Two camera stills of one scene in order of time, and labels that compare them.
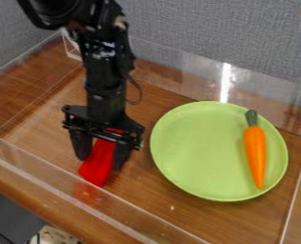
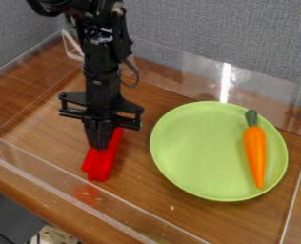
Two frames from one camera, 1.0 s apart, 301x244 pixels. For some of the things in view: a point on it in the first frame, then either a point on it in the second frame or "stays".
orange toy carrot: [255, 145] stays
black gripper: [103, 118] to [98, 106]
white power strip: [51, 234] stays
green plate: [199, 154] stays
